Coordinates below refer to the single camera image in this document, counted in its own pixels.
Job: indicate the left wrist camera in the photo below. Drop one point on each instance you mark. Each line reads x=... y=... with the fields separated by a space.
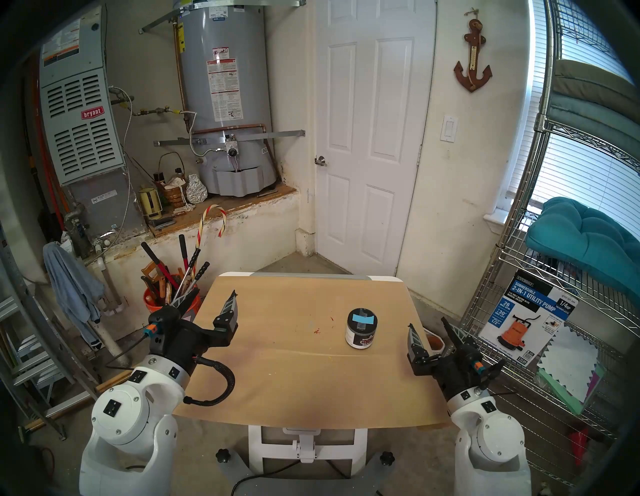
x=165 y=325

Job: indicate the black grip metal tool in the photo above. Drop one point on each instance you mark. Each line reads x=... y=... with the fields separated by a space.
x=194 y=255
x=202 y=270

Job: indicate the white zigzag edged sheet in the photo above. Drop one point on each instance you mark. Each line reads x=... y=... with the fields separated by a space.
x=567 y=360

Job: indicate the small round cup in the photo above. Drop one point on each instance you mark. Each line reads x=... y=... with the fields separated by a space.
x=434 y=344

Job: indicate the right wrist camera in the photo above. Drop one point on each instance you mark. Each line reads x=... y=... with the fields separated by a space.
x=482 y=370

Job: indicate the black jar lid blue tape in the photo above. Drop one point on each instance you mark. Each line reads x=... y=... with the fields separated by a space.
x=370 y=325

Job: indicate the aluminium ladder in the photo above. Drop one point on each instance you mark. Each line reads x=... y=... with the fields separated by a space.
x=7 y=310

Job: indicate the green foam sheet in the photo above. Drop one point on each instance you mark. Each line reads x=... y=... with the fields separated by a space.
x=565 y=395

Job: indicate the white window sill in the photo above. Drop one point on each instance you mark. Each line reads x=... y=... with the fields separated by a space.
x=499 y=220

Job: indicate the flexible metal conduit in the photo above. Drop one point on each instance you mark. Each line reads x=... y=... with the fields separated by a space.
x=128 y=150

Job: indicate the grey green folded cushion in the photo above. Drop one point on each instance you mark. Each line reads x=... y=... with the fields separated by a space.
x=590 y=120

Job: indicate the teal tufted cushion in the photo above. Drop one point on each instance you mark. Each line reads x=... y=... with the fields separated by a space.
x=580 y=240

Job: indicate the wooden platform board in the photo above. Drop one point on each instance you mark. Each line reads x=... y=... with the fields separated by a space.
x=250 y=199

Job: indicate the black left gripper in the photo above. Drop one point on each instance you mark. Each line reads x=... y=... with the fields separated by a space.
x=192 y=342

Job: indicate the crumpled foil bundle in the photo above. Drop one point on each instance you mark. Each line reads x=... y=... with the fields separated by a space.
x=196 y=191

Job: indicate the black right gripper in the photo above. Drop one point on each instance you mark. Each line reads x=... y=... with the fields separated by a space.
x=455 y=372

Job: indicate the grey water heater tank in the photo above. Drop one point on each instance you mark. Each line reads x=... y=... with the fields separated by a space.
x=245 y=65

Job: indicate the white window blinds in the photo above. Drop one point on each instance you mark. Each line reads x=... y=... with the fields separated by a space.
x=575 y=175

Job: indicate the yellow kettle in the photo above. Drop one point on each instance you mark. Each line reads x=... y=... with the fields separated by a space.
x=150 y=202

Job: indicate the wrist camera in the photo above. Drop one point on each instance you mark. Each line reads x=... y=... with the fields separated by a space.
x=165 y=325
x=482 y=370

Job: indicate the orange plastic bucket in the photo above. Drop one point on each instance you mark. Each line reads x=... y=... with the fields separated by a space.
x=150 y=306

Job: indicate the utility pump box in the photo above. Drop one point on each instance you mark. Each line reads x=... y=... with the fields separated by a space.
x=525 y=325

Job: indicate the white panel door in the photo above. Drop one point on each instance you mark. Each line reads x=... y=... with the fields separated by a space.
x=372 y=150

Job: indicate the blue hanging towel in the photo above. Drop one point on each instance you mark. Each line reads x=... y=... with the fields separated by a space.
x=72 y=290

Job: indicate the wooden top work table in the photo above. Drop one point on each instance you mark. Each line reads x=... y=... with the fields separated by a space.
x=307 y=442
x=300 y=390

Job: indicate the small red object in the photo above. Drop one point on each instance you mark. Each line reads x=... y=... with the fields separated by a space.
x=579 y=445

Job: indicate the rusty anchor wall decoration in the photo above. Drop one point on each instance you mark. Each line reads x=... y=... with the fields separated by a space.
x=473 y=75

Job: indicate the brass gas pipe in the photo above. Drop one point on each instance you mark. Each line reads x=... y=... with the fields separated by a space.
x=157 y=111

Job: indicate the wooden pole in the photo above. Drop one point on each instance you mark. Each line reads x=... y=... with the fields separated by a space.
x=112 y=381

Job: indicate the white paint jar dark label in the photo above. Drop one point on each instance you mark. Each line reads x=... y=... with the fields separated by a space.
x=360 y=341

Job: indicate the silver door knob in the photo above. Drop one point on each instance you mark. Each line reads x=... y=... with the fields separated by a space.
x=320 y=161

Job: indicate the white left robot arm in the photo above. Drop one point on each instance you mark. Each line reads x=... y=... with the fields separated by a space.
x=135 y=415

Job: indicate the striped candy cane decoration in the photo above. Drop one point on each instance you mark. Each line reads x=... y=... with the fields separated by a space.
x=224 y=220

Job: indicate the black table adjustment knob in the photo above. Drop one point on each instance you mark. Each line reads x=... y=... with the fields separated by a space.
x=386 y=458
x=223 y=456

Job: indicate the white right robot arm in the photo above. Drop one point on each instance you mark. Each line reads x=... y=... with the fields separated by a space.
x=492 y=450

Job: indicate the grey Bryant furnace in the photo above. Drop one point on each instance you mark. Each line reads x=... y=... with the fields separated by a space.
x=80 y=145

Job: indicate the white light switch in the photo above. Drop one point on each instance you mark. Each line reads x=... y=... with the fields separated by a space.
x=449 y=129

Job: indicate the white PVC pipe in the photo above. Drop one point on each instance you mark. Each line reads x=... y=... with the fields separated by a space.
x=110 y=345

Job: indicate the olive folded cushion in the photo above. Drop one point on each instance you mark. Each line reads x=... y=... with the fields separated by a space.
x=595 y=80

